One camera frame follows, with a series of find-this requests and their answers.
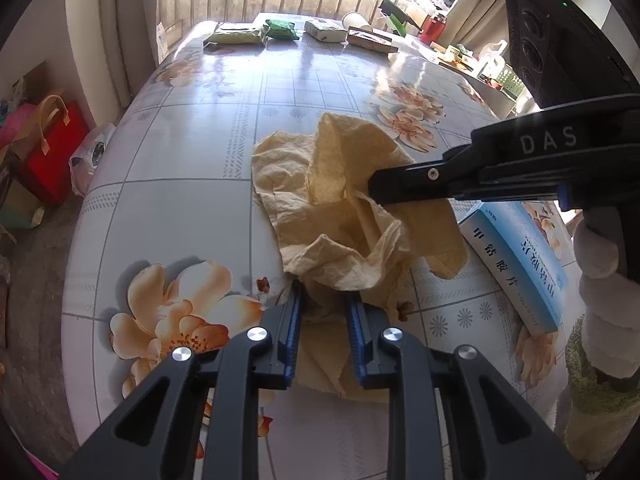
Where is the white box on table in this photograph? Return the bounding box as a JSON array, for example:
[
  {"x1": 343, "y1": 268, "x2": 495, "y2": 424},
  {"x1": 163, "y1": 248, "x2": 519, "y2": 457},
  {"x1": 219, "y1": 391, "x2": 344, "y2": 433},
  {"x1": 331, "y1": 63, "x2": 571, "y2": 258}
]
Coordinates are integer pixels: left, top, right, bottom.
[{"x1": 304, "y1": 18, "x2": 347, "y2": 44}]

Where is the yellow paper towel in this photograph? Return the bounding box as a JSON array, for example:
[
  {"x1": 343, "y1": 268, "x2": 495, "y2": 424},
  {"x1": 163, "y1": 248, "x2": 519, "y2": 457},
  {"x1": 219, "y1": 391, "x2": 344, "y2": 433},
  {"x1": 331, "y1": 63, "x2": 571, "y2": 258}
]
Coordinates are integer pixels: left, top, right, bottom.
[{"x1": 252, "y1": 113, "x2": 468, "y2": 403}]

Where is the right hand white glove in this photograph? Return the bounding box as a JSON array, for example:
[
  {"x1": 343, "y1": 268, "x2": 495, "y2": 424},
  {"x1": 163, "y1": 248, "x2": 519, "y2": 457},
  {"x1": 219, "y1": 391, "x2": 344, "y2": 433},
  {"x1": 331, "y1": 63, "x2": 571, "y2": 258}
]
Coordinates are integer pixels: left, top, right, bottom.
[{"x1": 574, "y1": 221, "x2": 639, "y2": 379}]

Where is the red shopping bag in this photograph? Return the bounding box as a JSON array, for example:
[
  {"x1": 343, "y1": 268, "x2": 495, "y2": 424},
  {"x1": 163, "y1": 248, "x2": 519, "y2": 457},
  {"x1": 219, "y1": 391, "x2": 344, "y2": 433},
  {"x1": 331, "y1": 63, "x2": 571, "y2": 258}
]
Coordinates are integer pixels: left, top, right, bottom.
[{"x1": 18, "y1": 92, "x2": 89, "y2": 206}]

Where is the grey curtain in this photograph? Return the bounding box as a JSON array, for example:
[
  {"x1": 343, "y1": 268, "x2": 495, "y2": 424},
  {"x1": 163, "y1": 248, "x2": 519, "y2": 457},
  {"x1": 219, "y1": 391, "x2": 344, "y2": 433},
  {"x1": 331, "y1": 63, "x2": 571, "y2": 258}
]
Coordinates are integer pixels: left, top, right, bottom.
[{"x1": 65, "y1": 0, "x2": 157, "y2": 124}]

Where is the blue white medicine box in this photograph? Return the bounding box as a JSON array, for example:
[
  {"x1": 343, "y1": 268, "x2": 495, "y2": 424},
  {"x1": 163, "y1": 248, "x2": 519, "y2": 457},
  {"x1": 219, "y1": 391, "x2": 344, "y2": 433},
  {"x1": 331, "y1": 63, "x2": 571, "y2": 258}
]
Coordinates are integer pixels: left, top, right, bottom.
[{"x1": 459, "y1": 202, "x2": 568, "y2": 336}]

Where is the brown flat box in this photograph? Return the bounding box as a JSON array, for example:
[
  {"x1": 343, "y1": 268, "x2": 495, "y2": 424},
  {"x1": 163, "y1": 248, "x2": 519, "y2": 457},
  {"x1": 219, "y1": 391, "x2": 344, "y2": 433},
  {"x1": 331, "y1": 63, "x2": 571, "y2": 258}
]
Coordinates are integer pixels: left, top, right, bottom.
[{"x1": 347, "y1": 26, "x2": 398, "y2": 54}]

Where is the white plastic bag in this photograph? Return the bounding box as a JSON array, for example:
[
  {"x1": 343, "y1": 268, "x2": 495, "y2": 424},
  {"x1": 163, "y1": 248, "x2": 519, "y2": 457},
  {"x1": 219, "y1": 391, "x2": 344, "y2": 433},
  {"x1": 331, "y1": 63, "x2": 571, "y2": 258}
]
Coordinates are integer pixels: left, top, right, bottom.
[{"x1": 68, "y1": 122, "x2": 116, "y2": 197}]

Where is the pale green tissue pack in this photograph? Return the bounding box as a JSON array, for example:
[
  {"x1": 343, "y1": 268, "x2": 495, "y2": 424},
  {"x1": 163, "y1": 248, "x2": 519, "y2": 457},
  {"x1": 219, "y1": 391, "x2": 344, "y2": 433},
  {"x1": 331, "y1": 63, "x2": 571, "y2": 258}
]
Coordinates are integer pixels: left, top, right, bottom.
[{"x1": 203, "y1": 23, "x2": 264, "y2": 48}]

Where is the green packet on table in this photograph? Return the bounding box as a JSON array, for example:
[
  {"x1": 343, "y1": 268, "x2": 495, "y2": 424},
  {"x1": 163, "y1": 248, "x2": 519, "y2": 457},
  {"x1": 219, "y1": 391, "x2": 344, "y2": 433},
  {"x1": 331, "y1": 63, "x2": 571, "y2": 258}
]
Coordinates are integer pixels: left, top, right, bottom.
[{"x1": 264, "y1": 18, "x2": 299, "y2": 41}]

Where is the black tracking camera box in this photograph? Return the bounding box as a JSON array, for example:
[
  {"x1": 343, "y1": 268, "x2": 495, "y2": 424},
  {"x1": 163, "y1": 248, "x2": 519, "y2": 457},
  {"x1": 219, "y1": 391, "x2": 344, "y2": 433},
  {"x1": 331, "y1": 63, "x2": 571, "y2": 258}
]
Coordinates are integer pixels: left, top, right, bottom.
[{"x1": 506, "y1": 0, "x2": 639, "y2": 108}]

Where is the red kettle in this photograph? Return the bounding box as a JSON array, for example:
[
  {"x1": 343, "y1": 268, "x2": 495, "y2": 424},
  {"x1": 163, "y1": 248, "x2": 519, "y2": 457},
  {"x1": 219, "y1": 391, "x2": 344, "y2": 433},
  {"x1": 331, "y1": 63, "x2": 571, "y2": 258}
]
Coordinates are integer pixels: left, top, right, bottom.
[{"x1": 419, "y1": 12, "x2": 447, "y2": 46}]

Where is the green fuzzy sleeve forearm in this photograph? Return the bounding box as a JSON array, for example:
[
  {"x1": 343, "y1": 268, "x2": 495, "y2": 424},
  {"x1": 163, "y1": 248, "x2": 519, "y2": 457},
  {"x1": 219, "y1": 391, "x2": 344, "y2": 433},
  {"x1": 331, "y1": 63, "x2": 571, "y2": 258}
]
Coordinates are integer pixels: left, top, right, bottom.
[{"x1": 564, "y1": 316, "x2": 639, "y2": 472}]

